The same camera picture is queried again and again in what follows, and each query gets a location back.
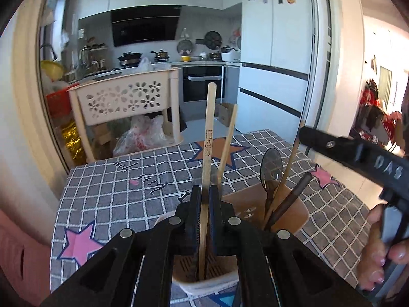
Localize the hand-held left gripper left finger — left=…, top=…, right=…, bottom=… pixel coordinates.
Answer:
left=40, top=185, right=203, bottom=307

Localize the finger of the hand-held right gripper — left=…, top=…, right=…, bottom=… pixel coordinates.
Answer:
left=298, top=125, right=345, bottom=164

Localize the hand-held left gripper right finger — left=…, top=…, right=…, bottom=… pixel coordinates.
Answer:
left=209, top=185, right=373, bottom=307

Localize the plastic utensil holder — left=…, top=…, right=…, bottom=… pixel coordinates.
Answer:
left=153, top=184, right=310, bottom=296

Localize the bamboo chopstick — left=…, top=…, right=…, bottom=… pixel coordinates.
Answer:
left=198, top=82, right=217, bottom=280
left=264, top=122, right=305, bottom=223
left=217, top=103, right=238, bottom=184

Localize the dark metal spoon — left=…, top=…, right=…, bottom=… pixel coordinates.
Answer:
left=260, top=148, right=284, bottom=221

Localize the dark brown chopstick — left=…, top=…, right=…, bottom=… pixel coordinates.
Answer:
left=264, top=172, right=313, bottom=231

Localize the person's right hand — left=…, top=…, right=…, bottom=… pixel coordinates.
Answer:
left=357, top=203, right=409, bottom=292

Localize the red and black hallway clutter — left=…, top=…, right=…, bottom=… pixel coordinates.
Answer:
left=351, top=79, right=404, bottom=145

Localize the grid patterned star tablecloth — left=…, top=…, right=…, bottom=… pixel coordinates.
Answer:
left=51, top=129, right=373, bottom=307

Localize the cardboard box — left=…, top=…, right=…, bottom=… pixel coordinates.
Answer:
left=217, top=102, right=239, bottom=127

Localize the red printed plastic bag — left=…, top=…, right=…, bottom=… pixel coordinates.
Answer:
left=113, top=115, right=175, bottom=156

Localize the white refrigerator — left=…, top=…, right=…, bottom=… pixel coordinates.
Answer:
left=238, top=0, right=312, bottom=129

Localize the white rice cooker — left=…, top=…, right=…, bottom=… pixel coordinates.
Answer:
left=221, top=46, right=241, bottom=63

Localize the black built-in oven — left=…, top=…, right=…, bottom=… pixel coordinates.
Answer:
left=182, top=65, right=224, bottom=103

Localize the beige flower-cut storage rack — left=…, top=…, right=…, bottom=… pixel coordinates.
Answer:
left=68, top=67, right=185, bottom=163

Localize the gold foil package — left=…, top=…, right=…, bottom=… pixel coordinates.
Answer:
left=60, top=124, right=87, bottom=164

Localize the dark cooking pot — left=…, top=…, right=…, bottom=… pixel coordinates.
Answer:
left=150, top=49, right=170, bottom=62

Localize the black wok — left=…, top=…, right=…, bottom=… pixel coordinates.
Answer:
left=117, top=51, right=143, bottom=66

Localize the red box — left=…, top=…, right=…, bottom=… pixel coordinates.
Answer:
left=46, top=84, right=81, bottom=125

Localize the metal kettle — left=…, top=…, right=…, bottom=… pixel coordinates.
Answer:
left=79, top=44, right=94, bottom=71

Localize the black range hood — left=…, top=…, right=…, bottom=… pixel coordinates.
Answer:
left=110, top=5, right=182, bottom=47

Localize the yellow basin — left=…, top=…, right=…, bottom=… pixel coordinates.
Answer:
left=40, top=60, right=66, bottom=79

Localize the kitchen faucet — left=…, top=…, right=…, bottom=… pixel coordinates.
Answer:
left=40, top=43, right=58, bottom=61

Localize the round dark wall strainer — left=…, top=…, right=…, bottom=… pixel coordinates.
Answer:
left=204, top=31, right=222, bottom=49

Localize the round light wall strainer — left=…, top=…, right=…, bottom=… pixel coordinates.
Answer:
left=177, top=39, right=194, bottom=55

